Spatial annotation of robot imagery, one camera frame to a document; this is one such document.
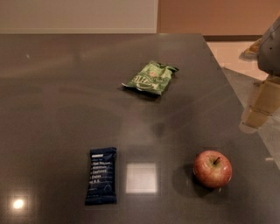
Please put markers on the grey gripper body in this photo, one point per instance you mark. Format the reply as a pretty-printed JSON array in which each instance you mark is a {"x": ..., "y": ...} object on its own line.
[{"x": 270, "y": 53}]

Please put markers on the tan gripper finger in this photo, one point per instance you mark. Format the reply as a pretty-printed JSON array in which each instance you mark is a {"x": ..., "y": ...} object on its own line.
[{"x": 263, "y": 102}]

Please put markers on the green jalapeno chip bag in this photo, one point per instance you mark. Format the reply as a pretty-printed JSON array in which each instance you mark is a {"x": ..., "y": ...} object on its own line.
[{"x": 153, "y": 78}]

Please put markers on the dark blue rxbar wrapper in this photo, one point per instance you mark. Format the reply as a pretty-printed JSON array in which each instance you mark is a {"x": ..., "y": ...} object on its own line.
[{"x": 102, "y": 177}]

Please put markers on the red apple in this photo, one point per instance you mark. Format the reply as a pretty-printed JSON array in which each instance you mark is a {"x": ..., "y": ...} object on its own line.
[{"x": 212, "y": 169}]

